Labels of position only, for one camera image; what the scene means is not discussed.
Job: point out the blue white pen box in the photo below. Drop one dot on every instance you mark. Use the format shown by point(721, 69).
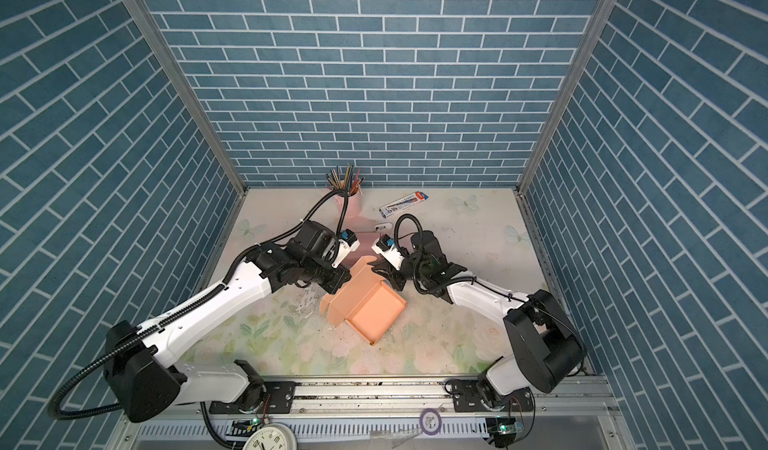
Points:
point(402, 204)

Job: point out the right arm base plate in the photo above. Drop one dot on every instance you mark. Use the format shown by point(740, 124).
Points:
point(472, 395)

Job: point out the pink pencil bucket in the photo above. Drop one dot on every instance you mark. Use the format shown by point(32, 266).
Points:
point(354, 204)

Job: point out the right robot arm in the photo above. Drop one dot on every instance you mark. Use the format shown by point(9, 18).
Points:
point(545, 347)

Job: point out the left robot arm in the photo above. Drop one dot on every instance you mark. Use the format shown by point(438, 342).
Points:
point(147, 375)

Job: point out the metal base rail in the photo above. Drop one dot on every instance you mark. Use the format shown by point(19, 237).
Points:
point(581, 412)

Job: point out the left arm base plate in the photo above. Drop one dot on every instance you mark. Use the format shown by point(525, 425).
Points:
point(272, 397)

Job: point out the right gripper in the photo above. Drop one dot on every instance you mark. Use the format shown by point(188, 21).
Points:
point(393, 276)

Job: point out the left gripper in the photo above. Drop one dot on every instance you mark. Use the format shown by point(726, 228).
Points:
point(341, 277)

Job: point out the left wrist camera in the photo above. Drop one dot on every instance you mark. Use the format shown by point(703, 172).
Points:
point(348, 243)

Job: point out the white round clock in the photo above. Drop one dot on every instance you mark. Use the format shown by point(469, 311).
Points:
point(272, 437)

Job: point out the coloured pencils bundle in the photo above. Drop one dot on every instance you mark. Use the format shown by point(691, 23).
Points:
point(346, 178)

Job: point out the peach paper box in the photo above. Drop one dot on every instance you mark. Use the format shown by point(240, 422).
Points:
point(366, 303)

